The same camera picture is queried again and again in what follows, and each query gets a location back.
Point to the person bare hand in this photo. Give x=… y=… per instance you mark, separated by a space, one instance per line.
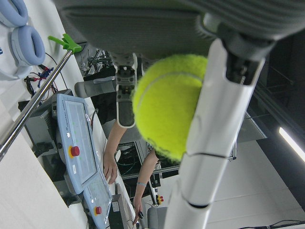
x=138 y=212
x=110 y=167

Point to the left robot dexterous hand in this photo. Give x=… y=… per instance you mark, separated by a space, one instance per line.
x=147 y=26

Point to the yellow green tennis ball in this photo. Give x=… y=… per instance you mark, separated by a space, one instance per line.
x=166 y=105

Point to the person forearm with wristband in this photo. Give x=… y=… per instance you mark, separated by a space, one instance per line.
x=145 y=171

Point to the person bare forearm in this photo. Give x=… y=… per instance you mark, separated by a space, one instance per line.
x=113 y=138

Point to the yellow emergency stop box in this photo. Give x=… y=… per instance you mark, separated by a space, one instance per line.
x=159 y=198

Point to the blue grey teach pendant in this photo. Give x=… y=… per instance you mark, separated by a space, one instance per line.
x=100 y=198

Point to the teach pendant under plastic film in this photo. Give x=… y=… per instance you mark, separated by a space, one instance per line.
x=78 y=133

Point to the black controller box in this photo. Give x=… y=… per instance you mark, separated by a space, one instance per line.
x=40 y=128

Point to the light blue headphones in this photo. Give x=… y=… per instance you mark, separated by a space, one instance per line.
x=26 y=47

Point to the ceiling strip light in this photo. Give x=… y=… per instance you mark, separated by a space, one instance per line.
x=291 y=144

